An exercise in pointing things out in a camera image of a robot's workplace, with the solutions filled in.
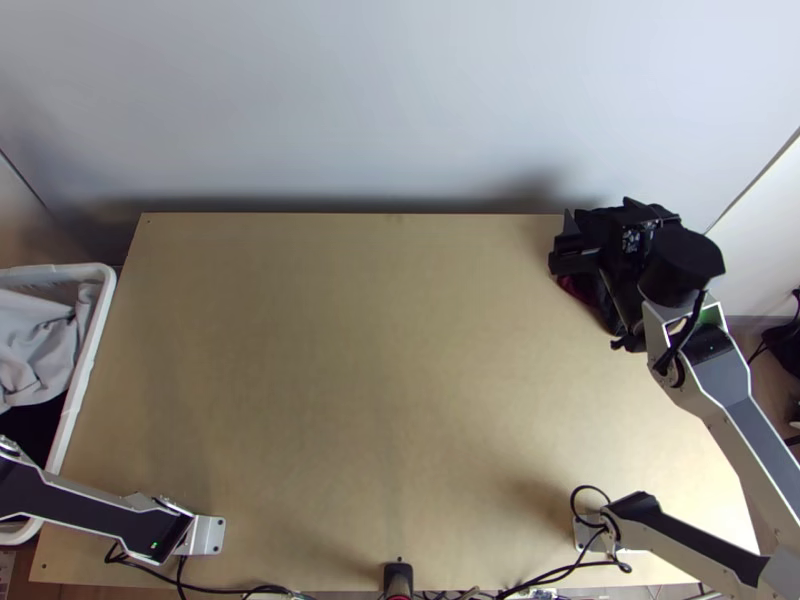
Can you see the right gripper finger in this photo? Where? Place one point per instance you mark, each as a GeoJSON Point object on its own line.
{"type": "Point", "coordinates": [650, 209]}
{"type": "Point", "coordinates": [574, 234]}

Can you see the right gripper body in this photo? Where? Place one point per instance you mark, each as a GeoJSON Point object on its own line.
{"type": "Point", "coordinates": [581, 261]}

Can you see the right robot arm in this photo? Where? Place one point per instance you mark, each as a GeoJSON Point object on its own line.
{"type": "Point", "coordinates": [737, 412]}

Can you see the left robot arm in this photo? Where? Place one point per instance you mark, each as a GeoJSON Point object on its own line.
{"type": "Point", "coordinates": [81, 506]}

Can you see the grey t-shirt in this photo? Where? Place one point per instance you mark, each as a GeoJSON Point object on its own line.
{"type": "Point", "coordinates": [37, 337]}

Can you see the pile of folded clothes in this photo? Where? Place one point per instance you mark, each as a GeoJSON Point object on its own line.
{"type": "Point", "coordinates": [603, 303]}

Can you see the white laundry basket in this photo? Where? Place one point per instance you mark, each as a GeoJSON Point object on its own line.
{"type": "Point", "coordinates": [92, 350]}

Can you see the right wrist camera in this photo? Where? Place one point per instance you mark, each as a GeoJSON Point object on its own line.
{"type": "Point", "coordinates": [639, 236]}

